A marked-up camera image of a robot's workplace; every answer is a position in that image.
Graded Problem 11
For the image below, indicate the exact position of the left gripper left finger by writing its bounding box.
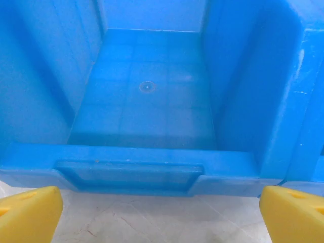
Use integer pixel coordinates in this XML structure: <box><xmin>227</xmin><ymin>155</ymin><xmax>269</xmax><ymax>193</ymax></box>
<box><xmin>0</xmin><ymin>186</ymin><xmax>64</xmax><ymax>243</ymax></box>

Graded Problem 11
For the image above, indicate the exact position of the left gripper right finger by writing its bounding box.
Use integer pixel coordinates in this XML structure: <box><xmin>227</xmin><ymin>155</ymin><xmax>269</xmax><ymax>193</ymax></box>
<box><xmin>260</xmin><ymin>185</ymin><xmax>324</xmax><ymax>243</ymax></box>

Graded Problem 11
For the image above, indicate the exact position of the blue plastic bin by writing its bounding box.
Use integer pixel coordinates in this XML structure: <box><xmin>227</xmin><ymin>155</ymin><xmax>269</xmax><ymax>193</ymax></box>
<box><xmin>0</xmin><ymin>0</ymin><xmax>317</xmax><ymax>198</ymax></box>
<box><xmin>280</xmin><ymin>0</ymin><xmax>324</xmax><ymax>198</ymax></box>

